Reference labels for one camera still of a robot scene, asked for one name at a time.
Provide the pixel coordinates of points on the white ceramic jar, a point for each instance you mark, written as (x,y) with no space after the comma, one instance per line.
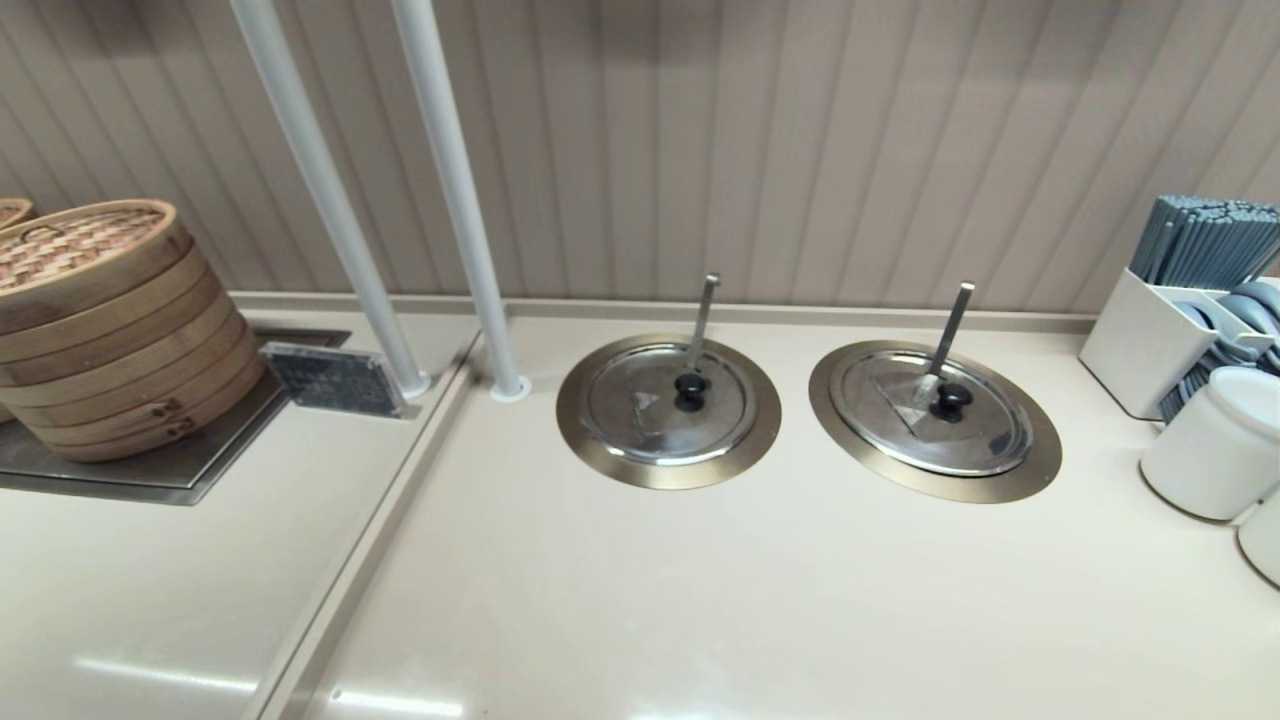
(1265,540)
(1210,450)

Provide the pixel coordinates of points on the steel pot lid black knob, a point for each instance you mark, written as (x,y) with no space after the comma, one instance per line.
(980,440)
(630,400)

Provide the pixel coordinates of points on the clear acrylic label sign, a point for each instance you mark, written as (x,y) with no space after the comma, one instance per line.
(330,380)

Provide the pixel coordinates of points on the stacked bamboo steamer baskets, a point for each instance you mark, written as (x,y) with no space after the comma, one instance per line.
(120,340)

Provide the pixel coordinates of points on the steel steamer base plate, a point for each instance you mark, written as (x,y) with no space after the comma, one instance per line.
(150,480)

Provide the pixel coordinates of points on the grey-blue chopstick bundle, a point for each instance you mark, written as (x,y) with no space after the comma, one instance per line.
(1200,245)

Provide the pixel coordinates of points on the white cutlery holder box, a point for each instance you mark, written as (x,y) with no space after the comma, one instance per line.
(1130,340)

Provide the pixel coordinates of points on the white metal pole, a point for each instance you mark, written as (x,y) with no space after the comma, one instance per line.
(450,170)
(320,170)

